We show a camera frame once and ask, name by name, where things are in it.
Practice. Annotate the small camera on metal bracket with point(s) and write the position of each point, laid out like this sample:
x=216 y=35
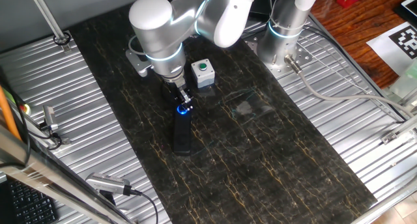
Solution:
x=49 y=116

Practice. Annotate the thin metal pole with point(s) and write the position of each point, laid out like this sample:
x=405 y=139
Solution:
x=49 y=19

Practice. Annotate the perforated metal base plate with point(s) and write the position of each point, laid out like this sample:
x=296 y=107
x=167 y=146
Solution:
x=304 y=56

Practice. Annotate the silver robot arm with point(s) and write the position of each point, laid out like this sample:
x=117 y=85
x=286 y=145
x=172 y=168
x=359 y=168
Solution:
x=156 y=32

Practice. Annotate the black speaker bar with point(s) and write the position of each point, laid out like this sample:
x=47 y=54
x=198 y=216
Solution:
x=181 y=136

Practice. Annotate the silver ribbed camera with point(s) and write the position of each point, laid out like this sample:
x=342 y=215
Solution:
x=107 y=183

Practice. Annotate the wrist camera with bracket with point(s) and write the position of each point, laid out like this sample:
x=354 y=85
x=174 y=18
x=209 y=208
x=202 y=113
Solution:
x=138 y=66

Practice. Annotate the grey box with green button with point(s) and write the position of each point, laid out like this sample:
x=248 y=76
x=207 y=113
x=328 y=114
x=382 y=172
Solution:
x=203 y=77

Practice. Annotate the aluminium frame beam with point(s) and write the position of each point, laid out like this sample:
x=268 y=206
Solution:
x=39 y=175

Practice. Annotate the orange pole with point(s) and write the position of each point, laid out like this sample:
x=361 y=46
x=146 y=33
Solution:
x=6 y=113

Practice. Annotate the red and yellow button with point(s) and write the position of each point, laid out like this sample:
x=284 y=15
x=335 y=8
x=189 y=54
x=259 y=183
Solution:
x=26 y=109

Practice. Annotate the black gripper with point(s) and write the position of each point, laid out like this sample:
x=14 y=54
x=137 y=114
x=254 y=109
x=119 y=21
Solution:
x=176 y=90

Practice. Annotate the black marble pattern mat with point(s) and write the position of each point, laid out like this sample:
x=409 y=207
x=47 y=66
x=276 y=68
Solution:
x=260 y=152

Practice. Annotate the translucent plastic container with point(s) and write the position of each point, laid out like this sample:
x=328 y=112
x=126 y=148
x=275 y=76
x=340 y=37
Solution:
x=405 y=84

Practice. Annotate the white paper with black marker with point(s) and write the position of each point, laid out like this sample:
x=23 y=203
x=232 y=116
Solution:
x=381 y=48

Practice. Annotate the black keyboard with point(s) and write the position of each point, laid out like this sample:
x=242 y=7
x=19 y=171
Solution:
x=32 y=207

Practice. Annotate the aluminium profile with bracket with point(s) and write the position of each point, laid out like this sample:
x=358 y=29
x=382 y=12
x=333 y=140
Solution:
x=400 y=129

